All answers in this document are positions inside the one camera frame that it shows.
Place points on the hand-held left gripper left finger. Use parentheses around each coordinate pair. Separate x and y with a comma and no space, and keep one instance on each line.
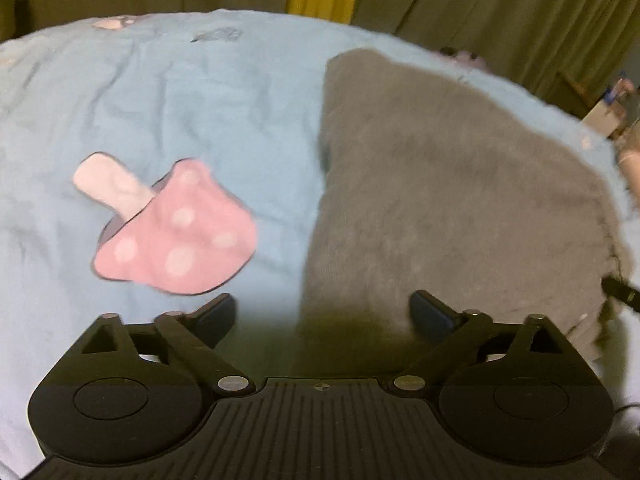
(220,316)

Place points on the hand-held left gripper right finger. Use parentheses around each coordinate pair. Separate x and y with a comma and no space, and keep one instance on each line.
(430,316)

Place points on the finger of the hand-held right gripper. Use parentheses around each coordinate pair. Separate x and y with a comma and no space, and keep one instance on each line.
(622,292)

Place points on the grey pants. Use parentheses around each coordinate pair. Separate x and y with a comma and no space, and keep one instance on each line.
(450,185)

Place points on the small cardboard box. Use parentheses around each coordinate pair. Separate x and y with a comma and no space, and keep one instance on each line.
(605,119)

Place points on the blue mushroom print blanket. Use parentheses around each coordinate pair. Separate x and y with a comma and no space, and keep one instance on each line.
(175,110)

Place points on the olive green curtain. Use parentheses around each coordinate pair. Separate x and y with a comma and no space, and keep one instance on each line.
(475,0)

